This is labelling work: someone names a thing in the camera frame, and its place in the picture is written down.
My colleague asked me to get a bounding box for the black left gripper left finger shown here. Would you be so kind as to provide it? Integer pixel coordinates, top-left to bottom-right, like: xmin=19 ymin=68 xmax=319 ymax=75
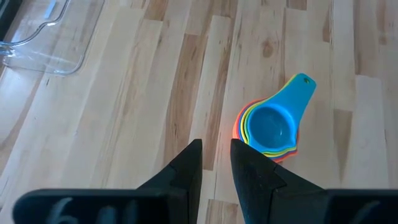
xmin=136 ymin=139 xmax=203 ymax=224

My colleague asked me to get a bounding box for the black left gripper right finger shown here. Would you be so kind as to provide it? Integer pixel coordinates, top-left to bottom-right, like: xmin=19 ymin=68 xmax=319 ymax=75
xmin=230 ymin=139 xmax=329 ymax=224

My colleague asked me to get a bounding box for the teal measuring cup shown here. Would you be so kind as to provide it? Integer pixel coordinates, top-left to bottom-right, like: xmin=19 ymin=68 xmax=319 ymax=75
xmin=247 ymin=73 xmax=317 ymax=154

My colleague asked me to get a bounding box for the orange measuring cup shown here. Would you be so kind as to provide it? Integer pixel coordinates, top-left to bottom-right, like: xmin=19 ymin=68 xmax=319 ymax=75
xmin=232 ymin=99 xmax=300 ymax=164

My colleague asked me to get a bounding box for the green measuring cup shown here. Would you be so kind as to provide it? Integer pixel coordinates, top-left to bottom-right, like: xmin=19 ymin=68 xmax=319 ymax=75
xmin=243 ymin=74 xmax=300 ymax=156

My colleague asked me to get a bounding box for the yellow measuring cup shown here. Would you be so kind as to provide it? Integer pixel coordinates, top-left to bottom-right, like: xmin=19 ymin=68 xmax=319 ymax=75
xmin=239 ymin=74 xmax=300 ymax=157

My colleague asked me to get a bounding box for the red measuring cup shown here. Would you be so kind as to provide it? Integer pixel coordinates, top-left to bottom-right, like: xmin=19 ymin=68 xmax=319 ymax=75
xmin=235 ymin=100 xmax=299 ymax=161

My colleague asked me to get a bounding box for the blue measuring cup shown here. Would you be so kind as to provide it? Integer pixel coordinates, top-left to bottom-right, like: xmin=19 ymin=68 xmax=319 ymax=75
xmin=238 ymin=101 xmax=299 ymax=159

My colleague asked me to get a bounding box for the clear plastic basket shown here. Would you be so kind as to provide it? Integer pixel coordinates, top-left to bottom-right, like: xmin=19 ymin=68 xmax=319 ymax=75
xmin=0 ymin=0 xmax=106 ymax=77

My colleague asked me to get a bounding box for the black aluminium table frame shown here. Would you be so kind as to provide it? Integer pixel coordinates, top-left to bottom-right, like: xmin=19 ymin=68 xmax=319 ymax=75
xmin=0 ymin=0 xmax=23 ymax=41

